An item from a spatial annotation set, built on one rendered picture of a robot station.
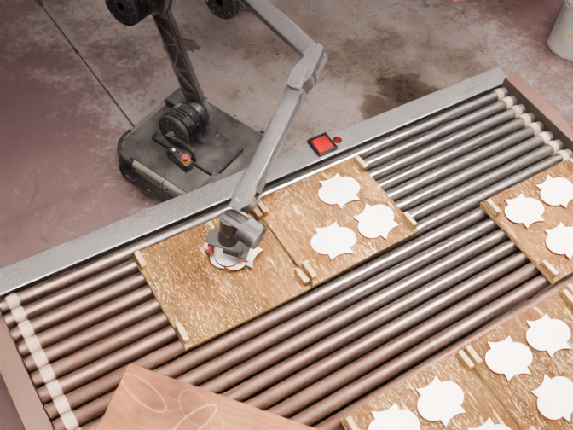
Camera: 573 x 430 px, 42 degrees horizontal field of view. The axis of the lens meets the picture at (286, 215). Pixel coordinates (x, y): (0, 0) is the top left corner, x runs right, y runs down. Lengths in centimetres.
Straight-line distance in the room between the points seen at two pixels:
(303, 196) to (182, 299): 54
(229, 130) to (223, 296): 147
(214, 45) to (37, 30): 96
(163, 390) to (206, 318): 30
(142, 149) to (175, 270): 129
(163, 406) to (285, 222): 73
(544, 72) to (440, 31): 65
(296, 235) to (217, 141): 121
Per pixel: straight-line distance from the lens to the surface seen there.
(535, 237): 252
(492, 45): 469
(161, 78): 407
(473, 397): 216
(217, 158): 335
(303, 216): 234
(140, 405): 190
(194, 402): 190
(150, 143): 343
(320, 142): 256
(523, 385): 223
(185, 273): 219
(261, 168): 204
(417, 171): 257
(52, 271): 226
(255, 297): 216
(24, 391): 206
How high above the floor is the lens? 280
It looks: 53 degrees down
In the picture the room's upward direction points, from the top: 10 degrees clockwise
